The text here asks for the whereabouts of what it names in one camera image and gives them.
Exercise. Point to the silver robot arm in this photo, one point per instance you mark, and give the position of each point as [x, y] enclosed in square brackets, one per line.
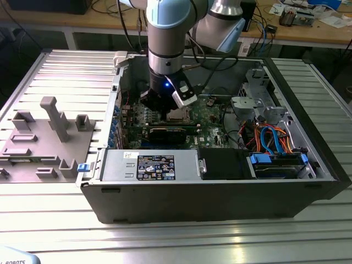
[165, 35]

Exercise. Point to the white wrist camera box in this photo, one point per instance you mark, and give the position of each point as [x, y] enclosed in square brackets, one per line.
[184, 93]

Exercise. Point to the black box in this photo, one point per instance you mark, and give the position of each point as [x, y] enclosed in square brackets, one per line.
[46, 5]

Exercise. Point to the gray case latch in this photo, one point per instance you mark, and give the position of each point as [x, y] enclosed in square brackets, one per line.
[120, 59]

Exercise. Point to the finned heat sink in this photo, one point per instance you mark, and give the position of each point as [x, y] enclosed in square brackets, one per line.
[287, 17]

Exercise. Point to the wooden desk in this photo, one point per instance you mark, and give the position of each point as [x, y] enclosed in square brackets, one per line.
[82, 20]

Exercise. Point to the blue box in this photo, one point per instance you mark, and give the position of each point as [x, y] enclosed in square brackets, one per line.
[324, 3]

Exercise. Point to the blue case latch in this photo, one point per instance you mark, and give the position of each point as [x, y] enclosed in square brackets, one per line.
[83, 167]

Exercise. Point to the silver power supply box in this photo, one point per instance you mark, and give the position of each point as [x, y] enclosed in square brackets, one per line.
[115, 165]

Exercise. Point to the CPU socket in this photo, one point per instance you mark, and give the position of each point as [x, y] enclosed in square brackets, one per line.
[190, 111]

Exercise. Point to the black graphics card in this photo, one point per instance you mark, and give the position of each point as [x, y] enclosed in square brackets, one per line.
[167, 136]

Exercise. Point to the gray parts rack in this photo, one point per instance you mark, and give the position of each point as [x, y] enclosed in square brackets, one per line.
[41, 154]

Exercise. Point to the metal drive cage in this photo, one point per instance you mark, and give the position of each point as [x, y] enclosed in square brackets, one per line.
[247, 104]

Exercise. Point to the hard disk in blue carrier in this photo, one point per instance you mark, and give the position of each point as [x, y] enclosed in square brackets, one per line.
[275, 167]

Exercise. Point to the green motherboard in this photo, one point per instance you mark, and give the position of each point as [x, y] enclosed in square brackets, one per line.
[209, 132]

